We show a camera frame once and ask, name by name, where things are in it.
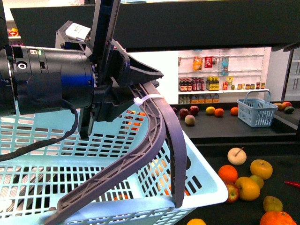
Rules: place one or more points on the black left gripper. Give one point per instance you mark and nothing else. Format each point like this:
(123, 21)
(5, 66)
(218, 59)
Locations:
(114, 71)

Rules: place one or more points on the grey basket handle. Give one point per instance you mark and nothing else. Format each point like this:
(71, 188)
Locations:
(163, 125)

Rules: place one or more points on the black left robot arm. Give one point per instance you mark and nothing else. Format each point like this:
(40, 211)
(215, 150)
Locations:
(39, 80)

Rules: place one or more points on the yellow lemon on back shelf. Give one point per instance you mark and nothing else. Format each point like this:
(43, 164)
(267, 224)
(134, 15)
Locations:
(210, 110)

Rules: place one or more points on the small blue basket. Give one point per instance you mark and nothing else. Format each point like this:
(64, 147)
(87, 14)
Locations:
(256, 112)

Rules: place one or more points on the white pear with stem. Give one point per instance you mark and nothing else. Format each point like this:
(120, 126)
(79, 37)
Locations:
(237, 156)

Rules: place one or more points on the red chili pepper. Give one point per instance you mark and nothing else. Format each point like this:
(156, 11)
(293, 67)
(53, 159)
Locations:
(293, 183)

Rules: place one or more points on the white cable tie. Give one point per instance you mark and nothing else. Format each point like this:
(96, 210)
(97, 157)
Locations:
(138, 101)

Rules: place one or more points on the black produce shelf frame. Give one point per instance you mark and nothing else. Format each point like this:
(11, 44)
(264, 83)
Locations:
(162, 26)

